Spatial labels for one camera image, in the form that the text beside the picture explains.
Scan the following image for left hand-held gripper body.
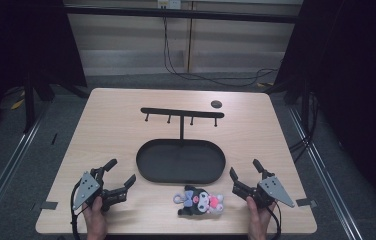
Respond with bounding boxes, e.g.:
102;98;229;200
72;167;130;212

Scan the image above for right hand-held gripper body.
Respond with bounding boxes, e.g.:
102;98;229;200
231;173;296;210

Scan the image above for black plush toy keychain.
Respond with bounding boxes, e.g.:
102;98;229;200
172;185;225;217

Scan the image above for black hook rack with tray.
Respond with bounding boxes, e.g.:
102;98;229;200
135;106;227;186

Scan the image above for person's left hand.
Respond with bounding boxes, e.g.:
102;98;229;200
81;195;110;240

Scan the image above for person's right hand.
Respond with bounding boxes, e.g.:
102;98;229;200
245;195;277;240

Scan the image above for grey tape piece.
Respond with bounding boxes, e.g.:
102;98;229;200
40;200;59;211
295;197;318;208

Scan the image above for black stand legs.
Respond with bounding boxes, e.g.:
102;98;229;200
21;71;91;135

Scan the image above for yellow floor tape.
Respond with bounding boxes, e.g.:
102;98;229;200
10;97;26;111

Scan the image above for black curtain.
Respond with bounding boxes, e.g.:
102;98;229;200
271;0;376;223
0;0;88;151

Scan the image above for black horizontal bar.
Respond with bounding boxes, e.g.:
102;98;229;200
63;5;301;25

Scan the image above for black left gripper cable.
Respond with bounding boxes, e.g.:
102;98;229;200
69;181;90;240

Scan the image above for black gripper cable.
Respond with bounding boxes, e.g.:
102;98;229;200
69;181;90;240
268;201;283;240

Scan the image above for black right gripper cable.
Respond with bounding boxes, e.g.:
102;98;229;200
268;201;283;240

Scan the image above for metal floor rail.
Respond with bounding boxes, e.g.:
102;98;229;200
287;105;365;240
0;99;50;232

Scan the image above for black floor cable bundle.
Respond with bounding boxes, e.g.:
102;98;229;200
288;92;321;163

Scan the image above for black wall cable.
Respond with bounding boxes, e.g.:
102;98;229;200
162;14;280;89

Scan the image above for white wall socket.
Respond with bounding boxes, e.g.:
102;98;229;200
157;0;182;10

